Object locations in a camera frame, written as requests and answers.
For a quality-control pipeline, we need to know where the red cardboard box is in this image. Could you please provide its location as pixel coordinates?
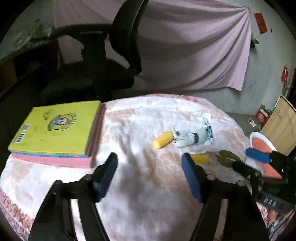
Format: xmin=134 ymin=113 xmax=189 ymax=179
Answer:
xmin=255 ymin=105 xmax=273 ymax=123

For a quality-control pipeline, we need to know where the white toothpaste tube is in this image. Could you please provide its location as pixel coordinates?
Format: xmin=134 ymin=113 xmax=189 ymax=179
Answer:
xmin=173 ymin=130 xmax=201 ymax=148

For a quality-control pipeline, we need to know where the wooden board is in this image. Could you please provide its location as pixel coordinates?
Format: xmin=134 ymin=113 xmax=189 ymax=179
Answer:
xmin=260 ymin=94 xmax=296 ymax=156

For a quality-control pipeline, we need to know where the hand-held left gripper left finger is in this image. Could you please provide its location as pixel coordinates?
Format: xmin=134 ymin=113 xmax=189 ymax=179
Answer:
xmin=28 ymin=152 xmax=119 ymax=241

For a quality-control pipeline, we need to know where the pink basin with white rim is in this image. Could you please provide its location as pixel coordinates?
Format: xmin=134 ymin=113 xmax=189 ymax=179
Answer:
xmin=250 ymin=132 xmax=284 ymax=179

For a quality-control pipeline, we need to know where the dark green wrapper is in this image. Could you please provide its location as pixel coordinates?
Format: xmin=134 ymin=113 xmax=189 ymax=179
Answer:
xmin=216 ymin=150 xmax=241 ymax=166

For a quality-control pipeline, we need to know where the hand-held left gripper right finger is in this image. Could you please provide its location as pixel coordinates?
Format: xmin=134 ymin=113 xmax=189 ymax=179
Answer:
xmin=181 ymin=152 xmax=271 ymax=241

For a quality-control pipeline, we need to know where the white paper scrap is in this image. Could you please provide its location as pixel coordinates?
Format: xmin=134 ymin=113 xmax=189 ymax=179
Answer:
xmin=248 ymin=117 xmax=262 ymax=128

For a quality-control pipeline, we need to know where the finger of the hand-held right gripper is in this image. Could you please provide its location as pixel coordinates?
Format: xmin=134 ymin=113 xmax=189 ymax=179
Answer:
xmin=245 ymin=148 xmax=274 ymax=164
xmin=232 ymin=160 xmax=260 ymax=180

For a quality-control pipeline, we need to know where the black office chair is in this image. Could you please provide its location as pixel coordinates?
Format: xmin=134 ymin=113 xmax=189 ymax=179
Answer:
xmin=40 ymin=0 xmax=150 ymax=105

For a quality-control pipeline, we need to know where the pile of loose papers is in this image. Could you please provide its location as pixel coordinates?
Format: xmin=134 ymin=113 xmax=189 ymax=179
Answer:
xmin=11 ymin=20 xmax=53 ymax=46

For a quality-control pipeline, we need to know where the floral pink tablecloth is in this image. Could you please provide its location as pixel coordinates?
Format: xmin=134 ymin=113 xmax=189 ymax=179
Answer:
xmin=0 ymin=93 xmax=274 ymax=241

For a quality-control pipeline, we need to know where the pink hanging cloth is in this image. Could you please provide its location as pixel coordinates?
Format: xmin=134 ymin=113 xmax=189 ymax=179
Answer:
xmin=53 ymin=0 xmax=252 ymax=91

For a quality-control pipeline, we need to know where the stack of yellow pink books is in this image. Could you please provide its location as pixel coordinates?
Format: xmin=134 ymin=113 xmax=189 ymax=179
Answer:
xmin=10 ymin=103 xmax=106 ymax=169

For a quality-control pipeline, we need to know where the red paper sign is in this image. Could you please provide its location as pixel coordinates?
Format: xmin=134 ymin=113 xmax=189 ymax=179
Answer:
xmin=254 ymin=13 xmax=268 ymax=35

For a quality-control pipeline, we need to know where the wooden desk with shelves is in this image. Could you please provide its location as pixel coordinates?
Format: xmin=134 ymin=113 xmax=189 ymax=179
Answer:
xmin=0 ymin=38 xmax=62 ymax=93

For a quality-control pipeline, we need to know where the yellow foam cylinder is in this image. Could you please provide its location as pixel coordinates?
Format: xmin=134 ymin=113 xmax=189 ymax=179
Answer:
xmin=153 ymin=131 xmax=174 ymax=149
xmin=190 ymin=153 xmax=210 ymax=166

